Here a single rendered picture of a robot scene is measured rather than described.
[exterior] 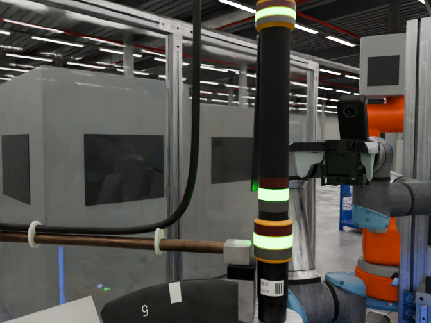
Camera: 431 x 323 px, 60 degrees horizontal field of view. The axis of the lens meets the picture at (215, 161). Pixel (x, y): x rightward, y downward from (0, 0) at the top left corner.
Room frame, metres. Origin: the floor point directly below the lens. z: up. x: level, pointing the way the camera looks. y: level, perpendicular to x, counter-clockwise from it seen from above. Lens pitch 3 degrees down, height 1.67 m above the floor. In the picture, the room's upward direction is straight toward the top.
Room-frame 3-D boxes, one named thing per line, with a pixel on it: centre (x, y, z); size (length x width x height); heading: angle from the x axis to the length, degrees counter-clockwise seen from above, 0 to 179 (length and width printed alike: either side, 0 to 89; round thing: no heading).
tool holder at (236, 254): (0.42, -0.06, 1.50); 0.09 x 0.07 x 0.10; 80
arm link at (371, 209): (0.81, -0.35, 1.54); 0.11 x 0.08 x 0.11; 106
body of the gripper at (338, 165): (0.67, -0.24, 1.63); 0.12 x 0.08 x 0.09; 145
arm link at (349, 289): (1.09, -0.38, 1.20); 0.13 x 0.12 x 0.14; 106
